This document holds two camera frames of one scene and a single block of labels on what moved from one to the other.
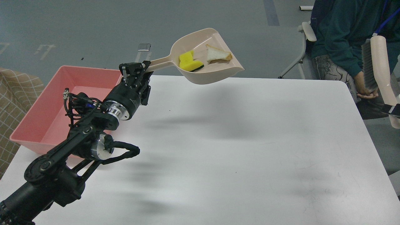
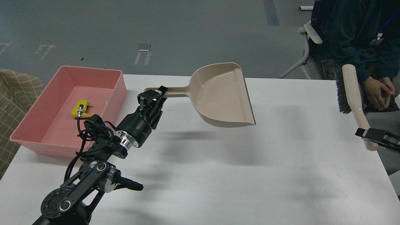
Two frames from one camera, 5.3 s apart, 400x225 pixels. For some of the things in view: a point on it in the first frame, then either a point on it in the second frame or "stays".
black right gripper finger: x=394 y=110 to x=385 y=140
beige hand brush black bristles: x=376 y=66 to x=348 y=100
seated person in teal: x=341 y=27 stays
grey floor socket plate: x=144 y=47 stays
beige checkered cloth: x=18 y=90 stays
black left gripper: x=134 y=90 to x=139 y=124
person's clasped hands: x=362 y=91 to x=378 y=91
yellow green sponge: x=187 y=62 to x=74 y=112
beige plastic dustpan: x=202 y=57 to x=219 y=92
